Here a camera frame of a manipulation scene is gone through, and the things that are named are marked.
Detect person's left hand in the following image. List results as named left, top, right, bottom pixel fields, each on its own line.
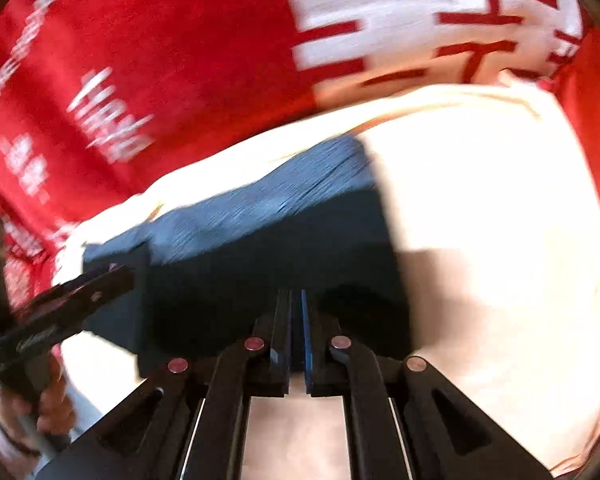
left=32, top=354, right=77, bottom=437

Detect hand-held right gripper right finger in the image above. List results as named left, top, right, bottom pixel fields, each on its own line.
left=300, top=287, right=552, bottom=480

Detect black pants with blue stripes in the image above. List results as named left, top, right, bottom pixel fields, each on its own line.
left=82, top=132, right=414, bottom=380

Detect cream cloth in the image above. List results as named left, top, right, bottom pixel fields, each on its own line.
left=50, top=82, right=600, bottom=477

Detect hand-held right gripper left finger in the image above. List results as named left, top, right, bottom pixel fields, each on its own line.
left=45, top=287, right=292, bottom=480

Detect red printed blanket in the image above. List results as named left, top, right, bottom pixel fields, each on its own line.
left=0, top=0, right=600, bottom=321

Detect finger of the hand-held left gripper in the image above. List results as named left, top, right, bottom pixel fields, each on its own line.
left=0, top=264, right=136, bottom=357

